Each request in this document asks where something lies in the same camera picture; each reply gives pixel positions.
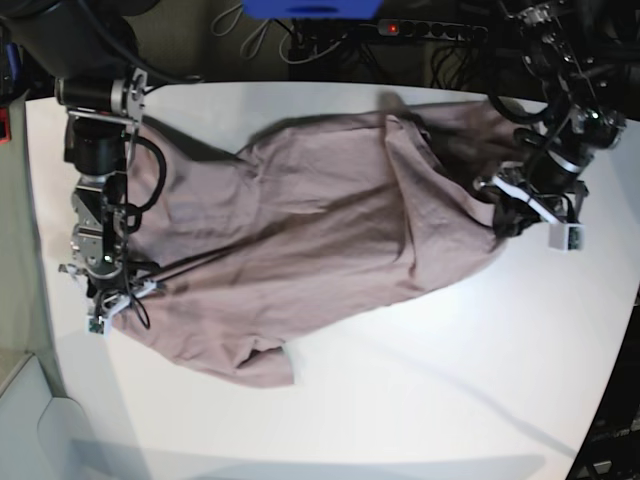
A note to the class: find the mauve t-shirt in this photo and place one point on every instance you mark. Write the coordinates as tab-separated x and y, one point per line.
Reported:
314	221

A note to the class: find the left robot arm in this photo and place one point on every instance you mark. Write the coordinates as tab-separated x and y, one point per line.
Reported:
581	53

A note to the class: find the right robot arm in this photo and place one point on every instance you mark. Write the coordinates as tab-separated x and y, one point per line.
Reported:
90	50

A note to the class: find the red clamp at table edge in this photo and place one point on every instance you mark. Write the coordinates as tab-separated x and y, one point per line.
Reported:
5	128

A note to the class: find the blue box overhead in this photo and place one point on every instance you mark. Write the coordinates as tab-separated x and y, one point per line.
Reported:
311	9

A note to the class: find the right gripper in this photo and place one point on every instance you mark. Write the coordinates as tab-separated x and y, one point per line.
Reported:
108	297

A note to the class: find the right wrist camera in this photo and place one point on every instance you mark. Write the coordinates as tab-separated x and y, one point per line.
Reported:
98	325

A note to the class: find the black power strip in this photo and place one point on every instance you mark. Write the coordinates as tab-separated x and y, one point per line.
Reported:
432	30

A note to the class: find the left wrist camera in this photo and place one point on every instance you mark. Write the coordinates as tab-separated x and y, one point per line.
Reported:
566	237

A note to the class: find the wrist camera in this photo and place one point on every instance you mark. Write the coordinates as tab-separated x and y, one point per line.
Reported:
566	237
98	325

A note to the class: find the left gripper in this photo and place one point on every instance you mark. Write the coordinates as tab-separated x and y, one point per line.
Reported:
555	206

